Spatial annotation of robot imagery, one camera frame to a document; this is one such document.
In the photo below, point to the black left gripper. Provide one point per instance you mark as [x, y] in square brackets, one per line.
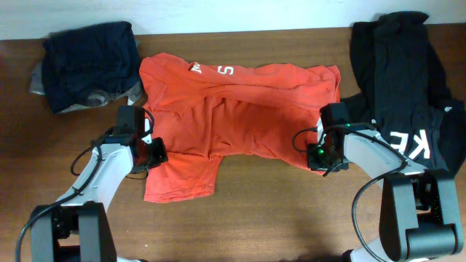
[161, 155]

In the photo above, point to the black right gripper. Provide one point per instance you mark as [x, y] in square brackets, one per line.
[314, 164]

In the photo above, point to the orange t-shirt with white print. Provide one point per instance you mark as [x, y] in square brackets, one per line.
[206, 112]

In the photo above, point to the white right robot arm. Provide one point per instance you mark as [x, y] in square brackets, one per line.
[419, 217]

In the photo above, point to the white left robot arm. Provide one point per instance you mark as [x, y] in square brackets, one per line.
[76, 227]

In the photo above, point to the black t-shirt with white letters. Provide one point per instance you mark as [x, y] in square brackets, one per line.
[403, 91]

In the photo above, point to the folded navy blue garment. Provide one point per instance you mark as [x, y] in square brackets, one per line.
[96, 57]

